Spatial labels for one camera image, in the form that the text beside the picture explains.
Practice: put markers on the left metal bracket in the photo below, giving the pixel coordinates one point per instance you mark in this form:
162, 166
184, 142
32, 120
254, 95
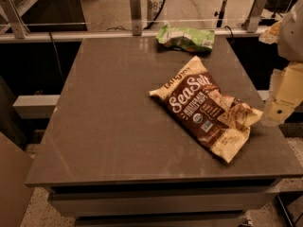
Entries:
13, 20

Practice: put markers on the clear acrylic barrier panel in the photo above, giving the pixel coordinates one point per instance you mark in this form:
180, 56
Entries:
100, 15

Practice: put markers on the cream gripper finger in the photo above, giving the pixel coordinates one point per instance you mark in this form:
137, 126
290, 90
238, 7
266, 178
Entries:
285, 93
270, 35

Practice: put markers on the right metal bracket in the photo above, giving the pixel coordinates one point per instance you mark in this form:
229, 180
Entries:
251, 22

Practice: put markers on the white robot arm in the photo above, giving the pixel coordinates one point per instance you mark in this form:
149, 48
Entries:
290, 39

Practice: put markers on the green rice chip bag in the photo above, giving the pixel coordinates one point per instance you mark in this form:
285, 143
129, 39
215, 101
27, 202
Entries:
186, 38

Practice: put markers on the white cylinder with numbers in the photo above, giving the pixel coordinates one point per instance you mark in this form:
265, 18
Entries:
155, 2

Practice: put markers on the black stand with knob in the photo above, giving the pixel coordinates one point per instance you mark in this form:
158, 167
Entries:
220, 14

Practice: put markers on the metal rail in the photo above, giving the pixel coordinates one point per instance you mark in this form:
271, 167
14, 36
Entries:
77, 36

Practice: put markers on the metal bracket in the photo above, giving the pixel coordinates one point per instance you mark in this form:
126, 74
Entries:
251, 22
136, 17
13, 20

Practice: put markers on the middle metal bracket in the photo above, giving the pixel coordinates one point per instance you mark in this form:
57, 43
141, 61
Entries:
136, 17

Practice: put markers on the grey table drawer base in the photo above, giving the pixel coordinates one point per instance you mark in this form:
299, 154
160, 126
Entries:
172, 206

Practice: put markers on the brown tortilla chip bag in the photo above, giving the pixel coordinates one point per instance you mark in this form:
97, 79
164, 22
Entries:
219, 122

